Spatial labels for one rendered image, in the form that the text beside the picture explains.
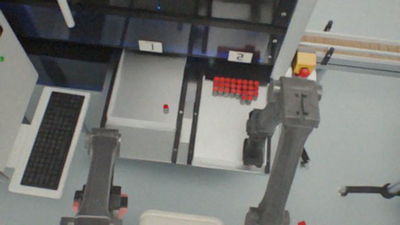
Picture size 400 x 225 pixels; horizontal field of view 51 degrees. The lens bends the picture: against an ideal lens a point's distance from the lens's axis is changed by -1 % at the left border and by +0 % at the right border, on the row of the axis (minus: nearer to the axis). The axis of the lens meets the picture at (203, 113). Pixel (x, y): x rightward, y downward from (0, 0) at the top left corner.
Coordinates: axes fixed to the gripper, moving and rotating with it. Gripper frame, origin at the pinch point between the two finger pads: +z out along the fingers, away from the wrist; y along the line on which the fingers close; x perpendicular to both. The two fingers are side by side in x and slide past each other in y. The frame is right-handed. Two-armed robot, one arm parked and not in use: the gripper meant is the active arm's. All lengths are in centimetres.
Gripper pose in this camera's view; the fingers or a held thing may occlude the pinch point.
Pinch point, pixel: (249, 164)
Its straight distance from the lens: 151.7
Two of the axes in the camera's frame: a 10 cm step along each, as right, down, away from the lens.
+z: -0.5, 5.9, 8.1
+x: -9.9, -1.1, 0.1
